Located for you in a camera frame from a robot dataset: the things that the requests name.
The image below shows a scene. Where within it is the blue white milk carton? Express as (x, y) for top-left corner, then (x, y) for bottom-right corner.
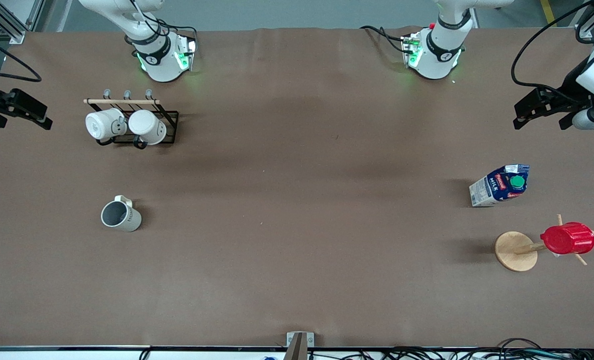
(469, 164), (531, 208)

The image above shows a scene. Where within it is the grey ceramic mug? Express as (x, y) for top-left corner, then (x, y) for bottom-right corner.
(101, 195), (142, 233)

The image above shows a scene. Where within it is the red plastic cup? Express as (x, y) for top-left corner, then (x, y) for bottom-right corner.
(540, 222), (594, 255)

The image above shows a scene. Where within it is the white mug with face print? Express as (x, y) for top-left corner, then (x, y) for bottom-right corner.
(85, 108), (127, 142)

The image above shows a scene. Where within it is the plain white mug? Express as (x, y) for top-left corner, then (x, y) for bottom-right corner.
(128, 109), (167, 146)

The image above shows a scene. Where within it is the wooden mug tree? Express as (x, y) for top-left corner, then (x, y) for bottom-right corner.
(495, 214), (594, 273)

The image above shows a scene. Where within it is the brown table cover sheet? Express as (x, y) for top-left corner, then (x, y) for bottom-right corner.
(0, 26), (594, 349)

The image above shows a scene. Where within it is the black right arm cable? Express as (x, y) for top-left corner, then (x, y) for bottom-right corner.
(0, 31), (43, 83)

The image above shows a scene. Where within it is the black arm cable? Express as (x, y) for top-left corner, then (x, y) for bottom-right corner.
(511, 0), (594, 103)
(0, 31), (43, 83)

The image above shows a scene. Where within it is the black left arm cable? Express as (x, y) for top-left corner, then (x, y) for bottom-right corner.
(511, 0), (594, 103)

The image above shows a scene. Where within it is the black wire mug rack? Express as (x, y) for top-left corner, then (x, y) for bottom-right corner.
(83, 89), (180, 150)

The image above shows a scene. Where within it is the black left base cable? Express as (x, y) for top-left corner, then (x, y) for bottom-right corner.
(360, 25), (413, 54)

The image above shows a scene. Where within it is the black base cable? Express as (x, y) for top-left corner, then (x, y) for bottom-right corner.
(360, 25), (413, 54)
(127, 0), (198, 42)

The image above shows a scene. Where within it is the black right base cable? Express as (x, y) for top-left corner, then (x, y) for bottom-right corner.
(127, 0), (198, 42)

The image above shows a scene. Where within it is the black cable bundle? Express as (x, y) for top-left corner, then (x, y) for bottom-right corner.
(379, 338), (594, 360)

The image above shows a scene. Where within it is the metal table edge bracket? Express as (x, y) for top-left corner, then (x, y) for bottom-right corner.
(286, 331), (315, 360)

